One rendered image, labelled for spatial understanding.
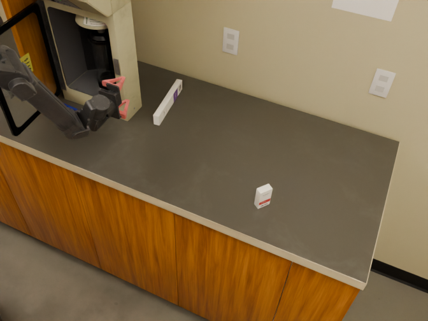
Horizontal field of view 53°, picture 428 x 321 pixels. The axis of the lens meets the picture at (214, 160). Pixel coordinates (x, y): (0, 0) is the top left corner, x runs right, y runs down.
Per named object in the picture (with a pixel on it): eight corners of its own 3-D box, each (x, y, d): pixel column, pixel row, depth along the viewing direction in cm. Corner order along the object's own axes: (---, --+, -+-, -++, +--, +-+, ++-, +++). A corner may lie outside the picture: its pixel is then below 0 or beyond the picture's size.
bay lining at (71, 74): (101, 57, 195) (87, -21, 169) (151, 73, 188) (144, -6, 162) (66, 86, 179) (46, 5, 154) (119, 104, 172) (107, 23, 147)
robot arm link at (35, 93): (-16, 53, 95) (3, 92, 92) (7, 41, 96) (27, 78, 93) (60, 119, 137) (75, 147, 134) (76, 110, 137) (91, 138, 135)
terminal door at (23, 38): (62, 92, 181) (37, 0, 152) (14, 138, 160) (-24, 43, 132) (60, 92, 181) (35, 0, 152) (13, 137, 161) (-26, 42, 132)
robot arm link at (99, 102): (59, 118, 134) (71, 140, 132) (64, 96, 125) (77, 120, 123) (95, 109, 141) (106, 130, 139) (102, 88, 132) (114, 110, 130)
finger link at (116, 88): (131, 74, 142) (114, 89, 136) (134, 91, 147) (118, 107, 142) (114, 69, 144) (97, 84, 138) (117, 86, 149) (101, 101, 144)
